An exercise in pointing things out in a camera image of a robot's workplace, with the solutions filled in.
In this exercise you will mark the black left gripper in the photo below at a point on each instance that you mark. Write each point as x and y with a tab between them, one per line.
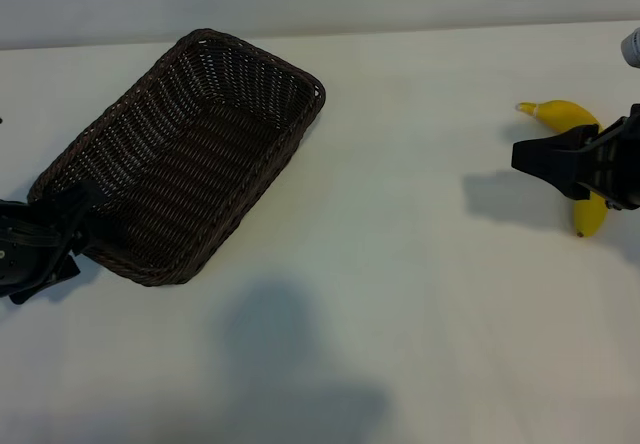
25	249

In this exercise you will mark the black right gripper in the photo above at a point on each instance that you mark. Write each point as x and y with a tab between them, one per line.
617	164

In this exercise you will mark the yellow banana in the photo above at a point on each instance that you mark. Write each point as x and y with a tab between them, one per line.
560	114

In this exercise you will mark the dark brown wicker basket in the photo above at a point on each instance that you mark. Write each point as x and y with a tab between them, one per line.
200	154

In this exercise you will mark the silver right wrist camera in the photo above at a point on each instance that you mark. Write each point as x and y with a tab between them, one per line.
632	49

